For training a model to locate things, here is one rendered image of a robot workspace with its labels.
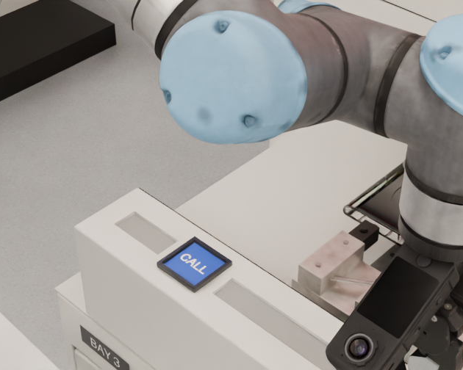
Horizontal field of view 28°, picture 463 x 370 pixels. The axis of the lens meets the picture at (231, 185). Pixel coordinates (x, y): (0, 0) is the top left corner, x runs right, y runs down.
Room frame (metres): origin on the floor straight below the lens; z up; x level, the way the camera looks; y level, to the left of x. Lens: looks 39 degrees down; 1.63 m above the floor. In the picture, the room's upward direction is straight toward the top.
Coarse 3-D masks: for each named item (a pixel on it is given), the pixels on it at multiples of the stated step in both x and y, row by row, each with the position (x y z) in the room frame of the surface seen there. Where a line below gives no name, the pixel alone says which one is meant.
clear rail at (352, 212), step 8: (344, 208) 0.85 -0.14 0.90; (352, 208) 0.84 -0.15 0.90; (352, 216) 0.84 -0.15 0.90; (360, 216) 0.83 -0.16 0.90; (368, 216) 0.83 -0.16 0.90; (376, 224) 0.82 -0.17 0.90; (384, 224) 0.82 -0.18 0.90; (384, 232) 0.80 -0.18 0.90; (392, 232) 0.80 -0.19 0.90; (392, 240) 0.79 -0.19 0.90; (400, 240) 0.79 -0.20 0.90
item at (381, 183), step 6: (402, 162) 0.94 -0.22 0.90; (396, 168) 0.92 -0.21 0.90; (402, 168) 0.92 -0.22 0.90; (390, 174) 0.91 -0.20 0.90; (396, 174) 0.91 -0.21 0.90; (402, 174) 0.92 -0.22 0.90; (378, 180) 0.90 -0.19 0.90; (384, 180) 0.90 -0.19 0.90; (390, 180) 0.90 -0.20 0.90; (372, 186) 0.89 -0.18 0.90; (378, 186) 0.89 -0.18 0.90; (384, 186) 0.89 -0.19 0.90; (366, 192) 0.87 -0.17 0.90; (372, 192) 0.88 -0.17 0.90; (378, 192) 0.88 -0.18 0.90; (354, 198) 0.86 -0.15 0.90; (360, 198) 0.86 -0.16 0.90; (366, 198) 0.87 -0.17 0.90; (348, 204) 0.85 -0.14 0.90; (354, 204) 0.85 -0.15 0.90; (360, 204) 0.86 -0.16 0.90; (342, 210) 0.85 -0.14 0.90
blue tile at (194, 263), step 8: (192, 248) 0.71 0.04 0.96; (200, 248) 0.71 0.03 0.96; (176, 256) 0.69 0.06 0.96; (184, 256) 0.69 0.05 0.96; (192, 256) 0.69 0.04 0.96; (200, 256) 0.69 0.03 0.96; (208, 256) 0.69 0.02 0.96; (168, 264) 0.68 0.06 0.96; (176, 264) 0.68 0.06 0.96; (184, 264) 0.68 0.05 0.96; (192, 264) 0.68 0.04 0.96; (200, 264) 0.68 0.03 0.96; (208, 264) 0.68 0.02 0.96; (216, 264) 0.68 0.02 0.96; (176, 272) 0.67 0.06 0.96; (184, 272) 0.67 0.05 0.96; (192, 272) 0.67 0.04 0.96; (200, 272) 0.67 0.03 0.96; (208, 272) 0.67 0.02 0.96; (192, 280) 0.66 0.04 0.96; (200, 280) 0.66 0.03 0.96
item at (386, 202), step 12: (396, 180) 0.90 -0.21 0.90; (384, 192) 0.88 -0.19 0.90; (396, 192) 0.88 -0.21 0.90; (372, 204) 0.86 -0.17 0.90; (384, 204) 0.86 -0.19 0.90; (396, 204) 0.86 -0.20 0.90; (372, 216) 0.83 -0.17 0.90; (384, 216) 0.83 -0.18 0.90; (396, 216) 0.83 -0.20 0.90; (396, 228) 0.81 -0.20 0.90
